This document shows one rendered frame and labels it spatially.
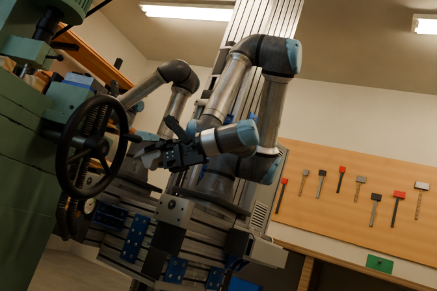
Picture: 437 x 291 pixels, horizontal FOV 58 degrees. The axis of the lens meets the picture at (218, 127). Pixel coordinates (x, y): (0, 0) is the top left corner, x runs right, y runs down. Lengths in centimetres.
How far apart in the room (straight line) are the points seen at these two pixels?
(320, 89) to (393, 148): 101
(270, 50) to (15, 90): 78
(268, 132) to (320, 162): 285
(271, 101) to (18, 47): 83
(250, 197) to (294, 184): 237
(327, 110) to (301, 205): 109
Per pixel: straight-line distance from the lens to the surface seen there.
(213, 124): 119
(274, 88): 138
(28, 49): 133
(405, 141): 431
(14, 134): 114
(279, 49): 136
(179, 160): 108
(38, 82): 117
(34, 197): 126
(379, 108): 444
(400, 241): 406
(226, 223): 148
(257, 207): 189
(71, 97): 118
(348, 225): 408
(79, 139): 112
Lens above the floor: 68
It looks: 15 degrees up
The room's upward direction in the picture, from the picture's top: 19 degrees clockwise
